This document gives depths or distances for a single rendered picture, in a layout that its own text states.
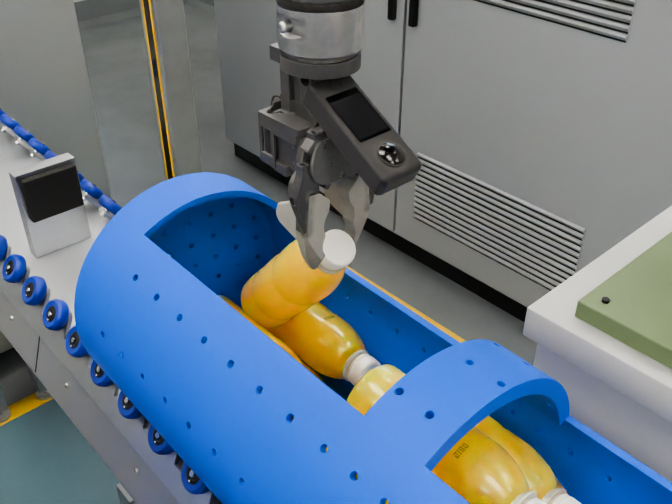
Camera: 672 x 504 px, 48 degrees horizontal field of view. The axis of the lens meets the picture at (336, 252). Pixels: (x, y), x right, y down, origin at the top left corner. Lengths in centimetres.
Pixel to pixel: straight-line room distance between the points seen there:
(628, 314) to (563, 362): 9
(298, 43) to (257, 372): 28
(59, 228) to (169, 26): 42
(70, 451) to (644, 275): 176
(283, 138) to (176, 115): 85
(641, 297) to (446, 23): 166
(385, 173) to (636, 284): 35
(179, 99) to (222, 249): 62
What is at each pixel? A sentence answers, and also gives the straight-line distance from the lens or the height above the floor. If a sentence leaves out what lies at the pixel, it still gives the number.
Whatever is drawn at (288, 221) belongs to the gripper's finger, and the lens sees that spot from 75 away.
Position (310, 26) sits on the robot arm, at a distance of 64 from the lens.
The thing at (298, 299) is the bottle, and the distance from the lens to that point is 81.
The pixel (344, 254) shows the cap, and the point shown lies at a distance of 76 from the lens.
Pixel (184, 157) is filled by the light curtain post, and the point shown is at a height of 94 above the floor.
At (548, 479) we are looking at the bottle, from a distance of 70.
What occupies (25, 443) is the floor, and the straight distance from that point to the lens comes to 237.
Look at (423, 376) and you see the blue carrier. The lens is 62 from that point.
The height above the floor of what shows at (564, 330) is 115.
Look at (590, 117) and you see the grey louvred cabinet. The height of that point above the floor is 80.
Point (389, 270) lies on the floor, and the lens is 283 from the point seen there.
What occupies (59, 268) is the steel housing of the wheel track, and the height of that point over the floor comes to 93.
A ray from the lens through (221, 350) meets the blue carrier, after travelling 70.
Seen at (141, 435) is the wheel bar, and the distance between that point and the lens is 101.
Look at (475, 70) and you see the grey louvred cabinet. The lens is 236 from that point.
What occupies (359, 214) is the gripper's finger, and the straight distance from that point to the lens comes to 76.
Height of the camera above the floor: 166
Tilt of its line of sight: 35 degrees down
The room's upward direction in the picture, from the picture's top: straight up
